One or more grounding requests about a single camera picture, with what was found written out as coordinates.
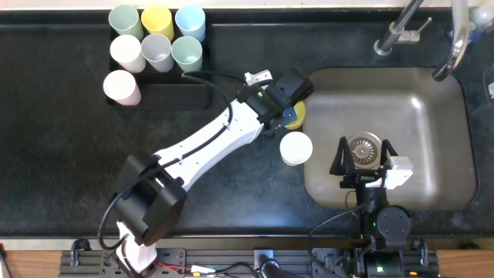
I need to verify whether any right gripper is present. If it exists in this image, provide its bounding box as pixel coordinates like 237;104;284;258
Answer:
329;135;399;189

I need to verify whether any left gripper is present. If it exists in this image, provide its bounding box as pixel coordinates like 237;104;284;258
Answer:
266;67;314;111

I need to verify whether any yellow cup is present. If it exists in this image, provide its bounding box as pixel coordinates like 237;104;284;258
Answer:
140;4;175;42
283;100;307;131

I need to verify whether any pink cup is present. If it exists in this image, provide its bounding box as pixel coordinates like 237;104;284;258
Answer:
102;69;142;107

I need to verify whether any steel sink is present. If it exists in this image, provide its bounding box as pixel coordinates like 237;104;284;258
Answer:
303;67;479;212

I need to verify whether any white cup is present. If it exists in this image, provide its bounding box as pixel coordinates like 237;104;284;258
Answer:
279;131;314;167
109;34;147;74

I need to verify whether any black tray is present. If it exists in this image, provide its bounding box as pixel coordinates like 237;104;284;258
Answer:
109;22;211;78

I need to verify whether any green cup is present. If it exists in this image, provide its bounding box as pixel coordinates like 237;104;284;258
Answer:
171;36;204;73
108;4;144;41

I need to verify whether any blue cup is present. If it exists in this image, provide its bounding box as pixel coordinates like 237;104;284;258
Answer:
174;5;207;43

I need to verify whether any grey cup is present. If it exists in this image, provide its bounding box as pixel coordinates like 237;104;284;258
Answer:
140;33;174;73

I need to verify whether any steel tap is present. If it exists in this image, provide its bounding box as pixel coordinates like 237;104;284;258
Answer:
373;0;472;83

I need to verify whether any blue soap bottle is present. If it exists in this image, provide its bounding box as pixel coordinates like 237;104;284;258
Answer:
469;2;494;43

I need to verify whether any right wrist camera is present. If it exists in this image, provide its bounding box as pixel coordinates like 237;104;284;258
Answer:
365;155;414;191

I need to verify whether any black cable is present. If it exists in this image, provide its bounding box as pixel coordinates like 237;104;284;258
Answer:
306;200;374;277
97;70;248;252

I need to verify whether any mounting rail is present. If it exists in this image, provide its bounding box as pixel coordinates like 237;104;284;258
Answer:
59;238;441;278

